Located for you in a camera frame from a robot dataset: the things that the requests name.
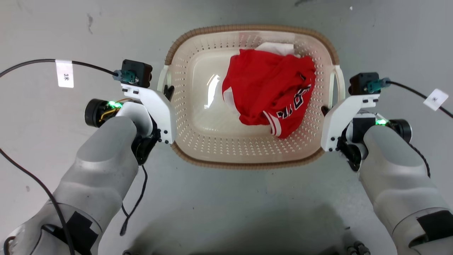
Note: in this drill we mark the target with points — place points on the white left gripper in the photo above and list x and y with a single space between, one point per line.
161 109

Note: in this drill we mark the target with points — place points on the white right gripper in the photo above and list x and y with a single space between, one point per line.
336 120

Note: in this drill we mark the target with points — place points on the beige plastic laundry basket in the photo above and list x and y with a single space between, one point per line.
198 117

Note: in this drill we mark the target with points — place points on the grey robot base connectors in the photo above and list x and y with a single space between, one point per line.
358 248

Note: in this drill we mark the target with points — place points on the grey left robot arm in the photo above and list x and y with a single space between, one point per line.
102 166

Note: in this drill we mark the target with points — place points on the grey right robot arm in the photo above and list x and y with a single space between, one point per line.
393 166

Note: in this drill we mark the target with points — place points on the red sports jersey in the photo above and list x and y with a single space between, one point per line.
269 85

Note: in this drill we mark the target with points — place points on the white cloth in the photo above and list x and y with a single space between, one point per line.
276 47

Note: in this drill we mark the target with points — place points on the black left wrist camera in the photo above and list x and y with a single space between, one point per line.
138 72

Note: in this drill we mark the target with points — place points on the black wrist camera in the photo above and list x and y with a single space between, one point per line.
138 72
364 83

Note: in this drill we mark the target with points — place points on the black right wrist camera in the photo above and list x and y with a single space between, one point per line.
364 83

